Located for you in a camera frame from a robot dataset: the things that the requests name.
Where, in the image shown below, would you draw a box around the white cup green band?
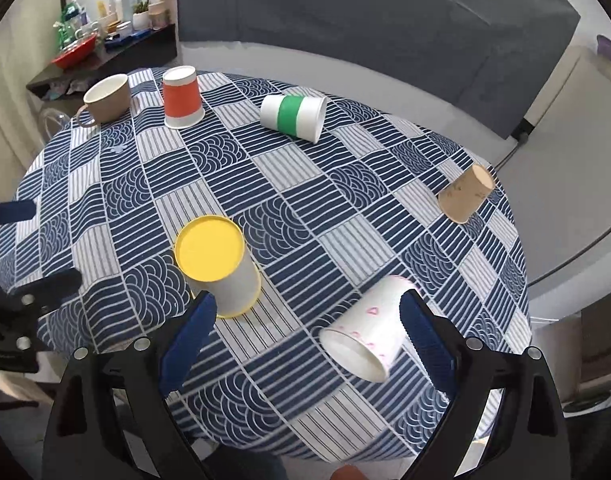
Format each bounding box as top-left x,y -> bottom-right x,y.
260,94 -> 327,144

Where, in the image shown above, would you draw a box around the dark grey sofa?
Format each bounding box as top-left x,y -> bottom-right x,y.
178,0 -> 580,138

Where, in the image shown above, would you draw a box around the white cup yellow rim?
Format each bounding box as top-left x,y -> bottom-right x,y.
174,214 -> 262,318

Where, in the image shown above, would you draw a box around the dark side shelf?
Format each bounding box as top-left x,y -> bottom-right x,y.
26,24 -> 178,101

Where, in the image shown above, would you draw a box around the brown paper cup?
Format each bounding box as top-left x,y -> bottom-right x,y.
438,164 -> 495,224

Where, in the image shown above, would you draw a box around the blue white patterned tablecloth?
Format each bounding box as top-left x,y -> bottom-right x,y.
0,68 -> 531,462

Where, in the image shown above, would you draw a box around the brown ceramic mug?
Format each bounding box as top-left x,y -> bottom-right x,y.
74,74 -> 131,128

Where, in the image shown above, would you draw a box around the red tray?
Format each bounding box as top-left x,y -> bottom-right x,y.
51,32 -> 98,70

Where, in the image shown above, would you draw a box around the white cup orange band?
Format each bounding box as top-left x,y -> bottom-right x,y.
162,65 -> 205,130

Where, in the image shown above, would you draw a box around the white potted plant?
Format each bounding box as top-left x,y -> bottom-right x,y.
132,0 -> 150,32

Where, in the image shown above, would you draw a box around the white cup pink hearts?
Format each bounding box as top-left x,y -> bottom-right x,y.
319,275 -> 414,382

